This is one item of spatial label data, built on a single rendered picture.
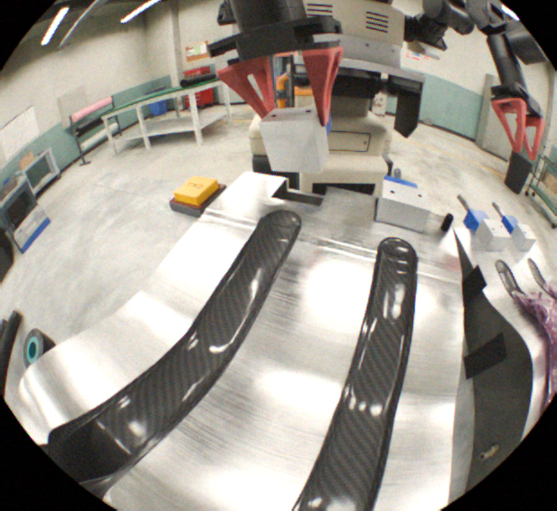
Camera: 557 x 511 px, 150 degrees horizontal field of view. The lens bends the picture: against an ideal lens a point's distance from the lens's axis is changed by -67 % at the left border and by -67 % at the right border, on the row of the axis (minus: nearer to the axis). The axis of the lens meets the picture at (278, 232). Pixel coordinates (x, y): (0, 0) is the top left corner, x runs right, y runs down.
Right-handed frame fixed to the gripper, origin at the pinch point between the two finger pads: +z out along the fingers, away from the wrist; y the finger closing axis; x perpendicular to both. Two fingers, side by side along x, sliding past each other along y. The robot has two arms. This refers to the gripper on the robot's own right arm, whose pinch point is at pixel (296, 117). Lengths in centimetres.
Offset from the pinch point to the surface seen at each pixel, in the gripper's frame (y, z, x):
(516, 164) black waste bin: 250, 127, 287
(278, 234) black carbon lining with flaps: -0.5, 7.8, -7.9
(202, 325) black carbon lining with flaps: -1.9, 6.5, -18.0
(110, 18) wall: -616, -341, 394
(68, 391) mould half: -4.1, 0.2, -27.5
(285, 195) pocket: -3.3, 10.2, 0.0
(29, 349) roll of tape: -27.7, 4.8, -39.1
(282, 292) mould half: 2.3, 7.2, -13.4
